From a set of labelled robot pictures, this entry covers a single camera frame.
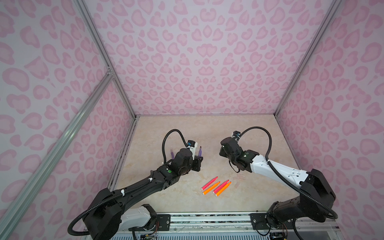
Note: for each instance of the aluminium frame corner post left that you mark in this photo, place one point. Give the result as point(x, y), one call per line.
point(91, 26)

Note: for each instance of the orange marker pen right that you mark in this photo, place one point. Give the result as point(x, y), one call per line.
point(223, 189)

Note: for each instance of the orange marker pen left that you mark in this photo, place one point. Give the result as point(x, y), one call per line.
point(211, 188)

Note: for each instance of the orange marker pen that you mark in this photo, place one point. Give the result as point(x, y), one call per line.
point(211, 188)
point(223, 189)

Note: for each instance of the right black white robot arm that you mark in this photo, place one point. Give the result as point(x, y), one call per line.
point(315, 199)

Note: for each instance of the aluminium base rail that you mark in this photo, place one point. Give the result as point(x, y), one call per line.
point(239, 226)

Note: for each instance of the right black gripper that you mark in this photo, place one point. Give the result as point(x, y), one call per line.
point(221, 151)

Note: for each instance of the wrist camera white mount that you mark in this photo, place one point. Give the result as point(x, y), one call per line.
point(192, 146)
point(236, 135)

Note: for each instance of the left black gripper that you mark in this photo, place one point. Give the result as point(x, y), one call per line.
point(198, 162)

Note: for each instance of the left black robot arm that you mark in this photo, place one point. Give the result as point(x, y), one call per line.
point(107, 212)

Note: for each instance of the pink marker pen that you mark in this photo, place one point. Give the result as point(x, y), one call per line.
point(209, 184)
point(220, 187)

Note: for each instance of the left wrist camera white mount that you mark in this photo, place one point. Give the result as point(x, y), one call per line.
point(192, 146)

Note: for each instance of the aluminium frame strut left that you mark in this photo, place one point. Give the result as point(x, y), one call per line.
point(21, 204)

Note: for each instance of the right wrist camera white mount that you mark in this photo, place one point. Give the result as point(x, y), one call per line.
point(236, 135)

